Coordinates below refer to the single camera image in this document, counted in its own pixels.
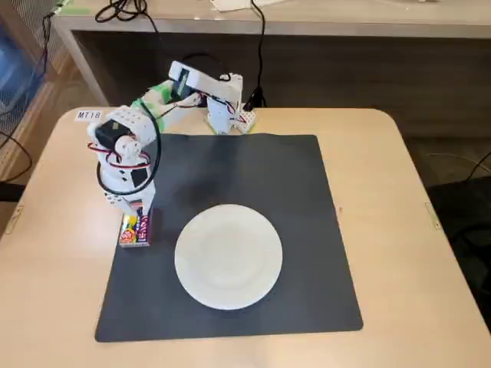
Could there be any white MT18 label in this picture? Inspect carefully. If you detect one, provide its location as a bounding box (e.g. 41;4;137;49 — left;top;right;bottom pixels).
74;110;104;124

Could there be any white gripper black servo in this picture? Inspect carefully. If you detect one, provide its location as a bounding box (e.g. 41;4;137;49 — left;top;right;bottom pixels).
97;160;157;222

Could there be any black power cable with plug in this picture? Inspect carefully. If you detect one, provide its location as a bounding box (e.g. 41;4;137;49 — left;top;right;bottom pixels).
248;0;269;111

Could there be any colourful candy box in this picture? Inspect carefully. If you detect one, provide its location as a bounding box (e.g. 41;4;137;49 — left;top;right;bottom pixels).
118;204;163;251

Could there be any grey desk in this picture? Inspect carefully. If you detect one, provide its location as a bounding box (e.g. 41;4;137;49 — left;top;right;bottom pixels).
51;0;491;107

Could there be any white paper sheet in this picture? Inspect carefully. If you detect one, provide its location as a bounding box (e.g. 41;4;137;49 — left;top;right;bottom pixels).
209;0;282;12

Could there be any coiled black cable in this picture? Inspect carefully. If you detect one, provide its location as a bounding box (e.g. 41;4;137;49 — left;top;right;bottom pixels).
94;0;160;35

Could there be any white perforated base plate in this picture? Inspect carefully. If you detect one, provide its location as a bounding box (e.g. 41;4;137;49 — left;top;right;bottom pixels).
233;108;259;133

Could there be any black chair base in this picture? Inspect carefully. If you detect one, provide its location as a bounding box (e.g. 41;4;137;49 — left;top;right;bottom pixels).
427;179;491;311

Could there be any blue plastic container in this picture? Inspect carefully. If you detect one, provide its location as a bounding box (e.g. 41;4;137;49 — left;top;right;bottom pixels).
0;25;48;117

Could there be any metal table latch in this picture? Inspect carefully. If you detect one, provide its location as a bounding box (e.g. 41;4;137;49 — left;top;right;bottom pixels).
423;200;443;232
2;204;26;235

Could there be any thin black floor cable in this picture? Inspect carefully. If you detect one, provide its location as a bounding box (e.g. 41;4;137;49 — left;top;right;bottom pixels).
468;149;491;182
0;129;32;182

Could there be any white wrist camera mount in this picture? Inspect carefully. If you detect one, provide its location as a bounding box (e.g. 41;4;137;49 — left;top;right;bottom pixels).
102;192;133;212

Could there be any white paper plate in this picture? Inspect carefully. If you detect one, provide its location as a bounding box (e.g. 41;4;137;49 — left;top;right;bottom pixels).
173;203;285;311

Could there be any dark grey mat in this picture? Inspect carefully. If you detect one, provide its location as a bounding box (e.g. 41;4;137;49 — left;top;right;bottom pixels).
94;132;364;343

